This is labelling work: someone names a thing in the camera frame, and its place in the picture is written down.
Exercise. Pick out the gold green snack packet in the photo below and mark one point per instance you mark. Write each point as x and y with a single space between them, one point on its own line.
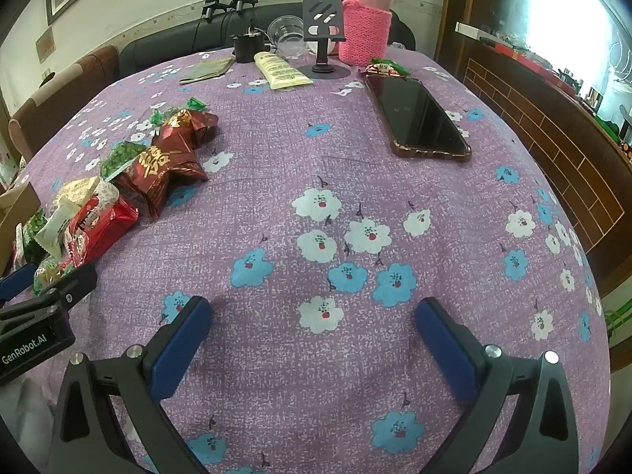
47 271

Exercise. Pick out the wooden brick-pattern cabinet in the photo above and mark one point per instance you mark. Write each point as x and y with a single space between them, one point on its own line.
543 123

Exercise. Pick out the beige snack packet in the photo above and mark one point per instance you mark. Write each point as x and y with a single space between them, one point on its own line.
76 190

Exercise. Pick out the small black container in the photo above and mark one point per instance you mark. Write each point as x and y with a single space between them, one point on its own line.
247 49

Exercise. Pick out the pink knitted sleeve bottle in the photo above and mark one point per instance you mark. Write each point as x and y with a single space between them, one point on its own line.
365 29

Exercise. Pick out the black smartphone brown case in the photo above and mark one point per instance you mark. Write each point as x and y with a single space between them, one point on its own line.
419 116

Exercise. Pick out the black clamp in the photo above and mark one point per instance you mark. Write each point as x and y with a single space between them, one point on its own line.
242 0
213 7

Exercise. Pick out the clear plastic cup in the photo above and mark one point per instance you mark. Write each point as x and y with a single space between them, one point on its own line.
288 34

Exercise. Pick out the purple floral tablecloth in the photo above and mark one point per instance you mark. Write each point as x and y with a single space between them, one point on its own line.
316 237

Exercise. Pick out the green white snack packet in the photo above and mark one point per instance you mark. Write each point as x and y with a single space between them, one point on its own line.
32 234

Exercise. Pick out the black leather sofa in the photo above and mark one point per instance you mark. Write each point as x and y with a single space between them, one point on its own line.
163 42

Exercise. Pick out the cream yellow tube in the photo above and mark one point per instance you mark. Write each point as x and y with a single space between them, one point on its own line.
281 71

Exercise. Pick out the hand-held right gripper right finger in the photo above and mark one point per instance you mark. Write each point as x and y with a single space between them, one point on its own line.
444 350

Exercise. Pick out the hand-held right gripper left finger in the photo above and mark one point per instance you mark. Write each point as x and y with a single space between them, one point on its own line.
180 350

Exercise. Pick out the dark red snack packet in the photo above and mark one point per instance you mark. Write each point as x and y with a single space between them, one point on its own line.
158 173
190 126

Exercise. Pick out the bright red snack packet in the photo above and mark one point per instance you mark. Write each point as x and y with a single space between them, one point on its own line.
103 219

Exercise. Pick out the black phone stand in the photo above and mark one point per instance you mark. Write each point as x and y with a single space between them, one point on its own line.
323 17

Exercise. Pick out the flat olive pouch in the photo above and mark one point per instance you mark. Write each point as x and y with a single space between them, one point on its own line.
207 69

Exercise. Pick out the small green candy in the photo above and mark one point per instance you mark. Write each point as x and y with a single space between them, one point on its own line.
196 103

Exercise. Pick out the green wrapped candy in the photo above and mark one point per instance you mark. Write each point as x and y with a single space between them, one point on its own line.
395 65

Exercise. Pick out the small wall plaque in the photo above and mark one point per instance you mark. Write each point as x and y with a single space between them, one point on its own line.
45 45

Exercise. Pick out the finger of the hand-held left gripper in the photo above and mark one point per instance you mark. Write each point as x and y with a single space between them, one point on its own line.
69 284
15 281

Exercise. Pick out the long white box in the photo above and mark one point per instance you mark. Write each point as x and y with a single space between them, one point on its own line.
474 31

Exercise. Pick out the brown chair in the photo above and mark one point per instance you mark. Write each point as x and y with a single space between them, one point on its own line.
54 98

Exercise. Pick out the green pea snack packet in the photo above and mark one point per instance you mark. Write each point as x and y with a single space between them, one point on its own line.
121 155

